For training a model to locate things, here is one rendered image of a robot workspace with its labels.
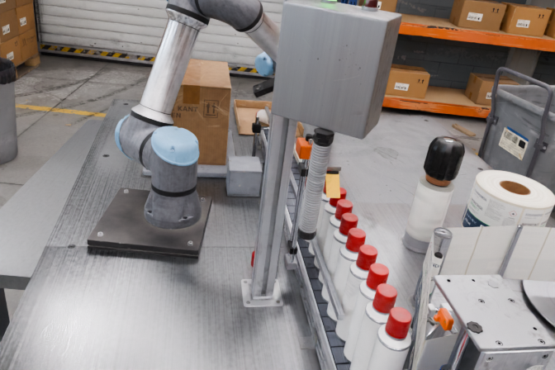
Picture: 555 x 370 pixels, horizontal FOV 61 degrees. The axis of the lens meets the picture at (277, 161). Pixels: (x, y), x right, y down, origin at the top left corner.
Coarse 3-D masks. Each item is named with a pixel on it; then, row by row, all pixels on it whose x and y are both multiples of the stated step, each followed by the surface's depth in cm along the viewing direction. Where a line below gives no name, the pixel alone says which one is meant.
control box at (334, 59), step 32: (288, 0) 74; (320, 0) 79; (288, 32) 75; (320, 32) 73; (352, 32) 71; (384, 32) 69; (288, 64) 77; (320, 64) 75; (352, 64) 73; (384, 64) 74; (288, 96) 79; (320, 96) 77; (352, 96) 74; (352, 128) 76
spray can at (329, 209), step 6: (342, 192) 102; (330, 198) 103; (336, 198) 102; (342, 198) 102; (330, 204) 103; (336, 204) 102; (324, 210) 104; (330, 210) 103; (324, 216) 104; (324, 222) 105; (324, 228) 105; (324, 234) 105; (318, 240) 108; (324, 240) 106; (324, 246) 106
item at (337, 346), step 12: (264, 132) 179; (288, 192) 140; (288, 204) 134; (300, 240) 119; (312, 264) 111; (312, 276) 108; (312, 288) 104; (324, 312) 98; (324, 324) 95; (336, 324) 95; (336, 336) 92; (336, 348) 90; (336, 360) 87
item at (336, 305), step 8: (296, 192) 124; (312, 240) 106; (312, 248) 105; (320, 256) 101; (320, 264) 99; (320, 272) 98; (328, 272) 97; (328, 280) 94; (328, 288) 93; (336, 296) 90; (336, 304) 88; (336, 312) 87
